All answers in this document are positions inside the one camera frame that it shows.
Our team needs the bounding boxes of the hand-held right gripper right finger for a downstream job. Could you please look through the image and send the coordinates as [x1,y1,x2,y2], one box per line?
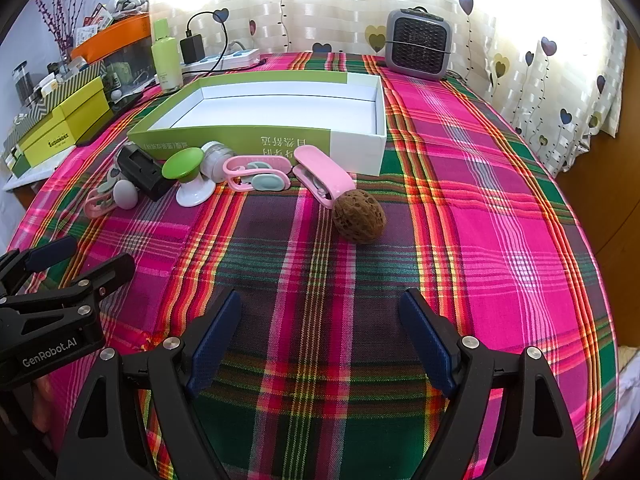
[398,287,586,480]

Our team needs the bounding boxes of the light green bottle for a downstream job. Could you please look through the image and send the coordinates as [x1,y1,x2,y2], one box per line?
[151,18,184,93]

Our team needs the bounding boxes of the black charging cable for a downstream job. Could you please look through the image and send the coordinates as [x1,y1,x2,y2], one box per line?
[186,10,268,70]

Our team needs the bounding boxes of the grey mini heater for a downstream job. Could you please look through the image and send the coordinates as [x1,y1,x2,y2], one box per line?
[384,7,455,81]

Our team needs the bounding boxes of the pink green plaid tablecloth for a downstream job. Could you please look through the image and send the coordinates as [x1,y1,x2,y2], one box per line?
[0,50,621,480]

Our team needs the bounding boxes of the black plug adapter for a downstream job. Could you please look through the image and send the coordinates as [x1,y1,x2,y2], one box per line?
[180,34,204,65]

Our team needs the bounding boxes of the heart print curtain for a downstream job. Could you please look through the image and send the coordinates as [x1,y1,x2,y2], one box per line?
[147,0,628,176]

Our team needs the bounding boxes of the pink clip case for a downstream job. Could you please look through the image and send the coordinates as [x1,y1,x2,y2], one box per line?
[291,146,357,208]

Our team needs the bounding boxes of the green-topped white stand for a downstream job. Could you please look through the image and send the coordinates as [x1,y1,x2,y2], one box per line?
[162,152,217,208]

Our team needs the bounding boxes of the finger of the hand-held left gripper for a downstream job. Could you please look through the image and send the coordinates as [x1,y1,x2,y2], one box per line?
[0,235,78,286]
[0,253,136,318]

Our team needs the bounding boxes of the purple flower branches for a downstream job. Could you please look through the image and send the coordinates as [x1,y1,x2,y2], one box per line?
[34,0,76,61]

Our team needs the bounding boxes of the pile of packets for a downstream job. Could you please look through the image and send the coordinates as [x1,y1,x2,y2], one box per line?
[75,0,151,31]

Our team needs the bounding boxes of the small white jar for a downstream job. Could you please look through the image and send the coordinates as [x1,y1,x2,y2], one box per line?
[201,141,235,183]

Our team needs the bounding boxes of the black battery charger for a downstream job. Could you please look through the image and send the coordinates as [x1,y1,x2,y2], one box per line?
[117,142,175,202]

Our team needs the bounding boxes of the grey egg-shaped ball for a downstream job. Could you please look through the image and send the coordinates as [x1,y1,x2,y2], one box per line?
[113,180,137,210]

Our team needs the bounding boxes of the green and white cardboard box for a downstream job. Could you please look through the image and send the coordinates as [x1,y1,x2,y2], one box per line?
[126,71,388,177]

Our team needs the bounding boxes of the striped cardboard box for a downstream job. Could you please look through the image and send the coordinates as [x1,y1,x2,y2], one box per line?
[2,62,103,156]

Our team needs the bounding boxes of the white power strip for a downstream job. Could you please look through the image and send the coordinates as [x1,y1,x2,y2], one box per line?
[181,48,262,73]

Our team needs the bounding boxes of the dark glass jar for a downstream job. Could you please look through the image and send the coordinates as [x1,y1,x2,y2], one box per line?
[14,62,41,106]

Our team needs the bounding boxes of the clear storage container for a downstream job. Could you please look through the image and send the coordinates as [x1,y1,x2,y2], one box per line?
[75,35,157,92]

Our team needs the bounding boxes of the wooden cabinet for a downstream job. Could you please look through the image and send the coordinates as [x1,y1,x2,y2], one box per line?
[555,125,640,351]

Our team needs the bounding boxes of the brown walnut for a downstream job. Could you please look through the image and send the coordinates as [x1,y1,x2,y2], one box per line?
[332,189,387,245]

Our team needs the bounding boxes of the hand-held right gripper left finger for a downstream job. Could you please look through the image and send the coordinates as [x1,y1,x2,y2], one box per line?
[60,287,244,480]

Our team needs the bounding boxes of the yellow-green cardboard box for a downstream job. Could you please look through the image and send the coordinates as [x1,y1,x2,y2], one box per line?
[22,77,113,168]

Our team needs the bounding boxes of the pink clip with teal pads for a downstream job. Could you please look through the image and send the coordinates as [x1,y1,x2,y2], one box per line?
[222,155,293,192]

